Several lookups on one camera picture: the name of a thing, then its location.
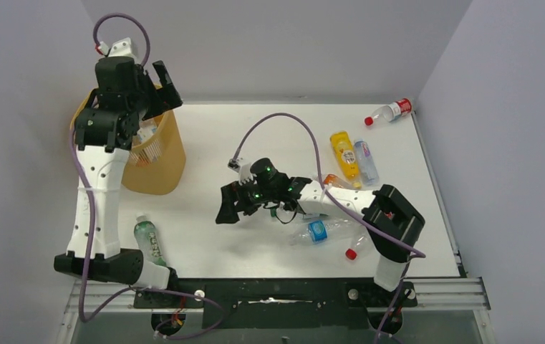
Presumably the green tea bottle table edge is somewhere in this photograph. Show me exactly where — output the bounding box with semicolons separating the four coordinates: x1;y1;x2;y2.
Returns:
133;213;167;267

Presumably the red cap bottle corner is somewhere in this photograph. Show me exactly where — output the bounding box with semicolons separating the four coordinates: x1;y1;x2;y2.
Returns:
364;97;415;127

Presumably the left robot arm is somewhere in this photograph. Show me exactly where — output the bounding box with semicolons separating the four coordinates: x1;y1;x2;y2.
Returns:
54;56;183;290

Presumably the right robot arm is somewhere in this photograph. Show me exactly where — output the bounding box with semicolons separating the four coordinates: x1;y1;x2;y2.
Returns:
216;158;425;306

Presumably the yellow mesh waste bin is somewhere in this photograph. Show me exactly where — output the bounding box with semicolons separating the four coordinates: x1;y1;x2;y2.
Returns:
70;89;186;199

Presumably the orange drink bottle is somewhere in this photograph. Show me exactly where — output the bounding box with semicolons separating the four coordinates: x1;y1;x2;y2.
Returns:
322;173;355;189

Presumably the blue label clear bottle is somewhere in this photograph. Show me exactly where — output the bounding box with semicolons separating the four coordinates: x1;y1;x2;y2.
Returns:
289;218;361;246

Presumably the yellow juice bottle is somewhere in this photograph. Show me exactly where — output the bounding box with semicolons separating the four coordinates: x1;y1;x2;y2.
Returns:
329;131;362;189

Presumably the small blue label bottle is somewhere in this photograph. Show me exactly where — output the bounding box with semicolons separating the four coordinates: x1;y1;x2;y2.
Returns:
353;138;380;186

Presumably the red label bottle near right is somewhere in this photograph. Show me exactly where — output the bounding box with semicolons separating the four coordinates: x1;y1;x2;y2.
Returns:
344;234;373;261

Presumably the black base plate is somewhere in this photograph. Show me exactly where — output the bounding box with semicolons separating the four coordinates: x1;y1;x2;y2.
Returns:
133;277;418;334

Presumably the aluminium rail frame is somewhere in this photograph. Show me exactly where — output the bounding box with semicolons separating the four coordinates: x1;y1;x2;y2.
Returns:
56;277;496;344

